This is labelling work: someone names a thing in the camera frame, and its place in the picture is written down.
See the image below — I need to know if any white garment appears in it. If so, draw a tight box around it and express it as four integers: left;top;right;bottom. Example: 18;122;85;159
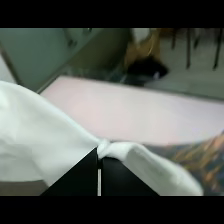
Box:
0;80;205;197

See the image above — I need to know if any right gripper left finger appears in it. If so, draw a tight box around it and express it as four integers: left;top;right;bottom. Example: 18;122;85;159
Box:
41;147;99;197

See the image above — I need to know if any heap of clothes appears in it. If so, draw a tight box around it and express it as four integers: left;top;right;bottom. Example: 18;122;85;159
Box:
123;29;170;86

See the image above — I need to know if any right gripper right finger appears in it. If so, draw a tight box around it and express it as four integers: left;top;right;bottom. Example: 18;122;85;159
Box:
100;156;160;197

